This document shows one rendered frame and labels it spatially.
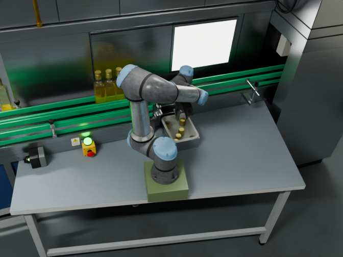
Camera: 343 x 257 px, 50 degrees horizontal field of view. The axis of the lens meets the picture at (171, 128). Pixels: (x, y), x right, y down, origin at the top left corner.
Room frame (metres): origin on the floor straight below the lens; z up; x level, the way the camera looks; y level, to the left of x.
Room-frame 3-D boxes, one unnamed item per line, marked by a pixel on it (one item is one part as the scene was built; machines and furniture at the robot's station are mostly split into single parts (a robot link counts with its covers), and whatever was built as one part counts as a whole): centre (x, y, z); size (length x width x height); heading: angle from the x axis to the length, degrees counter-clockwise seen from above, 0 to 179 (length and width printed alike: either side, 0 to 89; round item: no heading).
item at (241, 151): (1.89, 0.15, 0.73); 1.58 x 1.52 x 0.04; 102
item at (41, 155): (1.31, 0.72, 0.79); 0.08 x 0.08 x 0.08; 23
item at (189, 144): (1.63, -0.04, 0.79); 0.27 x 0.17 x 0.08; 23
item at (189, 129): (1.60, -0.05, 0.80); 0.22 x 0.17 x 0.09; 23
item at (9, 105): (1.54, 0.94, 1.01); 0.06 x 0.06 x 0.26; 19
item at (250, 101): (1.90, -0.49, 0.90); 0.17 x 0.05 x 0.23; 23
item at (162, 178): (1.24, 0.02, 0.88); 0.15 x 0.15 x 0.10
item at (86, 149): (1.42, 0.46, 0.79); 0.07 x 0.07 x 0.07; 23
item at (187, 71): (1.63, -0.05, 1.20); 0.09 x 0.08 x 0.11; 149
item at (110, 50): (1.94, 0.07, 1.15); 0.90 x 0.03 x 0.34; 113
